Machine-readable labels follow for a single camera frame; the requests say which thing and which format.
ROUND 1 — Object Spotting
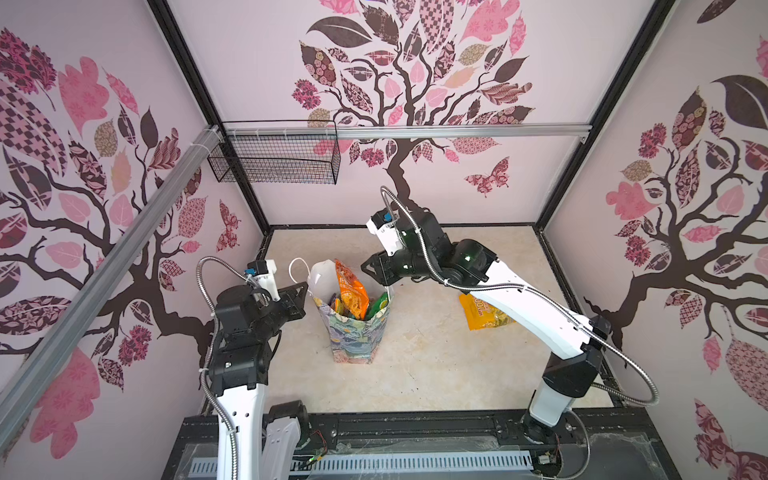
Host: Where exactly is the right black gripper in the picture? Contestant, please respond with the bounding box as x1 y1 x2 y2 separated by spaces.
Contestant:
357 247 435 288

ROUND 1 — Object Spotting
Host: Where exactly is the green white snack bag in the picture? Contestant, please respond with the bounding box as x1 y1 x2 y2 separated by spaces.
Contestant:
365 292 390 321

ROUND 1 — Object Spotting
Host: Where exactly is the yellow mango snack bag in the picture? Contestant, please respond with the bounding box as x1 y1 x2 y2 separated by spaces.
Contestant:
459 294 514 331

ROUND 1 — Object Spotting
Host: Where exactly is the patterned paper gift bag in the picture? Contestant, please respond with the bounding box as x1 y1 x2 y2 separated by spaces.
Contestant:
288 257 393 364

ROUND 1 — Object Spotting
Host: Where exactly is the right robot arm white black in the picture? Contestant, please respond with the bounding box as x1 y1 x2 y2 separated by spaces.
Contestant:
362 187 660 428

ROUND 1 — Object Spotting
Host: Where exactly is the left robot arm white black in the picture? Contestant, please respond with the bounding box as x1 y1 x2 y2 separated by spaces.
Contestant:
195 256 311 479

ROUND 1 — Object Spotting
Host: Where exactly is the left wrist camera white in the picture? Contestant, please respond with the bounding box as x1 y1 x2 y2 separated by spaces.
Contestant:
245 259 280 302

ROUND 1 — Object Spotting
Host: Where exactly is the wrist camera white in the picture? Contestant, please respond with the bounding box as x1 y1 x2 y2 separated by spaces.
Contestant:
245 259 280 302
366 208 404 257

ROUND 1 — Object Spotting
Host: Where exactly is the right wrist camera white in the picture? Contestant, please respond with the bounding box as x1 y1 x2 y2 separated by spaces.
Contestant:
366 208 404 257

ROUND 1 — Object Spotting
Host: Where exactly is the black wire basket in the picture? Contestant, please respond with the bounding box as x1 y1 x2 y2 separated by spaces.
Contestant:
208 120 341 185

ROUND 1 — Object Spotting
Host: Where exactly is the aluminium rail back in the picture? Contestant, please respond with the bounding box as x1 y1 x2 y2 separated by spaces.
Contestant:
225 123 592 140

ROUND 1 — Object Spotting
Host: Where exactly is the aluminium rail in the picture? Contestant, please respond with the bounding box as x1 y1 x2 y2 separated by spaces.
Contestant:
225 123 592 140
1 125 222 448

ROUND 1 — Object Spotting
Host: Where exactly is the white slotted cable duct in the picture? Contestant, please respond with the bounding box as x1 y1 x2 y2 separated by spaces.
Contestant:
278 451 535 478

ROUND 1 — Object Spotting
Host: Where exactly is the aluminium rail left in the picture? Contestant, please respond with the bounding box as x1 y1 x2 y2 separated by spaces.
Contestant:
1 125 222 448

